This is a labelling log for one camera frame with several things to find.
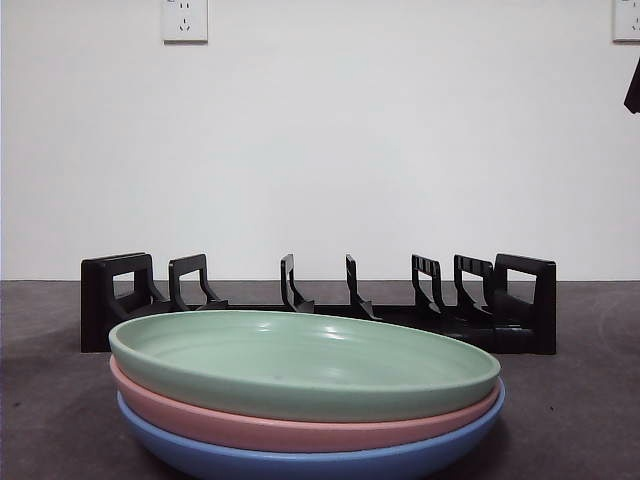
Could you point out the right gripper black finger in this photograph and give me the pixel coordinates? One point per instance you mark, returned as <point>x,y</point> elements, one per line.
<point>634,95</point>

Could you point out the pale green round plate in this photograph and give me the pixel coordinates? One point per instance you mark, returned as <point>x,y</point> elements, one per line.
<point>300,360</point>

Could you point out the blue round plate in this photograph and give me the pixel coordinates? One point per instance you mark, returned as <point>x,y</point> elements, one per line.
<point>300,467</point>

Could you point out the pink round plate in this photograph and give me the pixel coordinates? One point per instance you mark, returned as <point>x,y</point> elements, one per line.
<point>250,430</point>

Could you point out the black plastic dish rack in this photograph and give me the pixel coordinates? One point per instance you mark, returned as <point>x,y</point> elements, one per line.
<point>525,340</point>

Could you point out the white wall socket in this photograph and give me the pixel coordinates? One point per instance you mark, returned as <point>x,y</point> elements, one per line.
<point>185,20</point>
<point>627,20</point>

